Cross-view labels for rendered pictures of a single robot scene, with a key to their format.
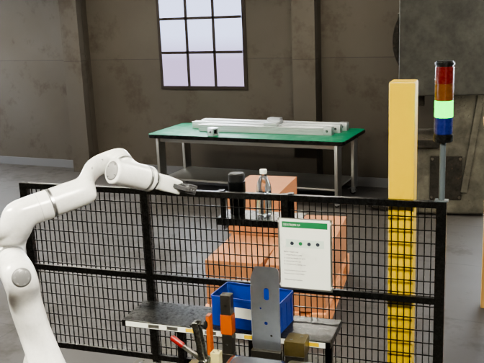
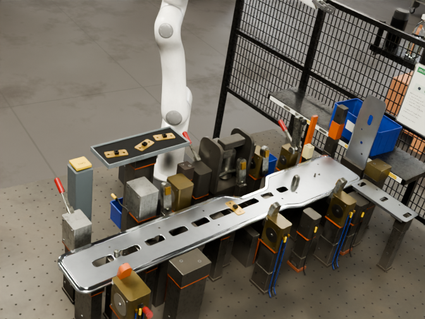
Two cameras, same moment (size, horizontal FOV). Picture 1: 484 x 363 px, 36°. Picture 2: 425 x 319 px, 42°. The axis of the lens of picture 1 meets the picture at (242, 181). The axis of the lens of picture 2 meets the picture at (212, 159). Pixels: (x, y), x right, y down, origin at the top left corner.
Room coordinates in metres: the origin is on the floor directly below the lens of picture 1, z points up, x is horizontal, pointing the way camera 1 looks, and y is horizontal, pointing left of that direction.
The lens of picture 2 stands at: (0.34, -0.48, 2.32)
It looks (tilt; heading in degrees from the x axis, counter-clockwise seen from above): 33 degrees down; 27
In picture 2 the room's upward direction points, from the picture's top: 10 degrees clockwise
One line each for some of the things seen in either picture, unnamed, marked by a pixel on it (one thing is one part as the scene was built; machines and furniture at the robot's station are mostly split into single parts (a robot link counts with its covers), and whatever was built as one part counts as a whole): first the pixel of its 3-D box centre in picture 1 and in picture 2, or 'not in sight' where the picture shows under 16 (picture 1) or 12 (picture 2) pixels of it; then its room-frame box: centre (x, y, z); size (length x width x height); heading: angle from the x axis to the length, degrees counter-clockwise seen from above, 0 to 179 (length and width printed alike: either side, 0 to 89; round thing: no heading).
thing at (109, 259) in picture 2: not in sight; (114, 288); (1.44, 0.36, 0.84); 0.05 x 0.05 x 0.29; 71
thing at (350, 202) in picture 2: not in sight; (336, 231); (2.26, -0.16, 0.87); 0.12 x 0.07 x 0.35; 71
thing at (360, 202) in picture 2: not in sight; (350, 226); (2.38, -0.19, 0.84); 0.12 x 0.07 x 0.28; 71
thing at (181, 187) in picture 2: not in sight; (172, 217); (1.85, 0.40, 0.89); 0.12 x 0.08 x 0.38; 71
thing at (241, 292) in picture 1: (252, 307); (363, 126); (2.82, -0.02, 1.10); 0.30 x 0.17 x 0.13; 65
